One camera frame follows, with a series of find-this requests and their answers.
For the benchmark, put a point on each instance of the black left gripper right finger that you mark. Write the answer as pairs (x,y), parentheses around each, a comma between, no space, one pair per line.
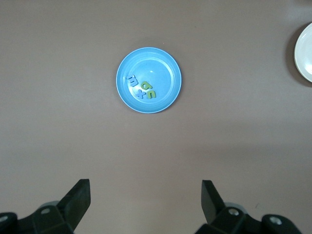
(214,207)

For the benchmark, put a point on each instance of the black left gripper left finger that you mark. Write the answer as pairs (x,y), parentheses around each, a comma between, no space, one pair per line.
(73,207)

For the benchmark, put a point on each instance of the green foam letter u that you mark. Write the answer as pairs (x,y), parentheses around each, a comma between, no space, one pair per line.
(151,91)

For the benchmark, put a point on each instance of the blue foam letter x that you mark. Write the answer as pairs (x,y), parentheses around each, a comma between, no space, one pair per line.
(140,93)

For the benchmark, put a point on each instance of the green foam letter a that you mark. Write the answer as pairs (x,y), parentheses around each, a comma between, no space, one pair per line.
(149,87)

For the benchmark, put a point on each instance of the blue foam letter m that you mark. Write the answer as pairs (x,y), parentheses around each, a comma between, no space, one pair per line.
(132,81)

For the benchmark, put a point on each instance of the brown table cover sheet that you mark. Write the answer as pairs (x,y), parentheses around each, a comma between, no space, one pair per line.
(73,97)

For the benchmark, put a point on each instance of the blue round plate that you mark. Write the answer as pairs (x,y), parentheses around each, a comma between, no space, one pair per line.
(156,63)

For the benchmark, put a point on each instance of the beige round plate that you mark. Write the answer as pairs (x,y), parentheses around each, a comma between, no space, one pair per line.
(306,51)

